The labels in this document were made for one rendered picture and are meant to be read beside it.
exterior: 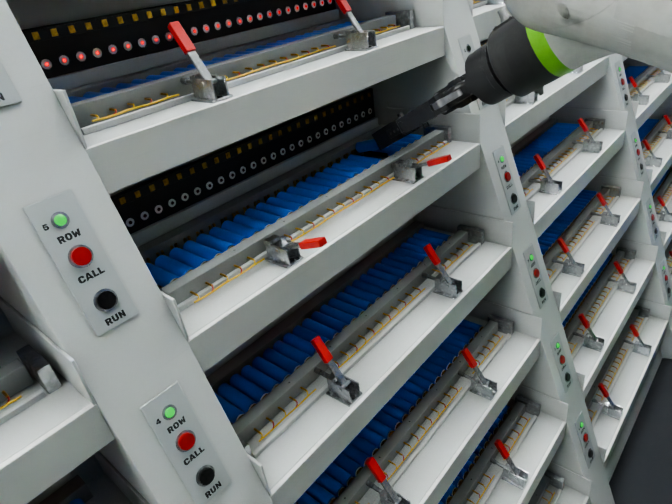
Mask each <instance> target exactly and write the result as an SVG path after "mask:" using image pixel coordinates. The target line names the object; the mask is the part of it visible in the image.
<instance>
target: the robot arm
mask: <svg viewBox="0 0 672 504"><path fill-rule="evenodd" d="M504 3H505V5H506V7H507V9H508V10H509V12H510V13H511V15H512V16H510V15H508V13H507V11H506V10H505V7H503V8H501V9H500V10H498V11H497V13H498V14H499V17H500V19H501V20H500V22H501V23H500V24H499V25H498V26H495V27H494V29H493V31H492V32H491V33H490V34H489V37H488V42H487V43H486V44H484V45H483V46H481V47H480V48H478V49H477V50H475V51H473V52H472V53H471V54H469V55H468V57H467V59H466V61H465V73H464V74H463V75H462V76H460V77H456V78H455V79H453V80H452V81H450V82H449V83H448V85H447V86H446V87H444V88H442V89H441V90H439V91H438V92H436V93H435V94H434V96H433V97H432V98H431V99H429V100H428V101H426V102H425V103H423V104H421V105H420V106H418V107H417V108H415V109H413V110H412V111H410V112H408V113H407V114H405V115H404V114H403V113H402V112H401V113H399V114H397V116H398V118H397V119H395V120H394V121H392V122H390V123H389V124H387V125H386V126H384V127H382V128H381V129H379V130H378V131H376V132H374V133H373V134H372V136H373V138H374V140H375V142H376V143H377V145H378V147H379V149H380V150H382V149H384V148H386V147H388V146H389V145H391V144H393V143H395V142H396V141H398V140H400V139H402V138H403V137H405V136H407V135H409V134H410V133H412V132H414V131H416V130H417V129H419V128H421V127H422V126H423V127H424V129H425V128H427V127H428V126H430V125H429V123H428V121H429V120H431V119H435V118H436V117H437V116H438V115H440V114H443V115H447V114H448V113H450V112H452V111H454V110H455V109H457V108H463V107H464V106H466V105H469V104H470V103H471V102H473V101H476V100H477V99H478V98H479V99H480V100H481V101H482V102H484V103H486V104H489V105H494V104H497V103H499V102H501V101H503V100H504V99H506V98H508V97H510V96H512V95H516V96H519V97H523V96H526V95H528V94H530V93H532V92H533V91H535V92H537V93H538V94H539V95H540V96H541V95H543V94H544V92H543V91H544V90H543V88H544V86H545V85H547V84H549V83H551V82H553V81H555V80H556V79H558V78H560V77H562V76H564V75H566V74H568V73H570V72H572V71H574V70H576V69H577V68H579V67H582V66H584V65H586V64H588V63H590V62H593V61H595V60H598V59H600V58H603V57H606V56H609V55H612V54H615V53H617V54H620V55H623V56H626V57H629V58H632V59H635V60H638V61H640V62H643V63H646V64H649V65H651V66H654V67H657V68H660V69H662V70H665V71H667V72H670V73H672V0H504ZM443 92H444V93H443Z"/></svg>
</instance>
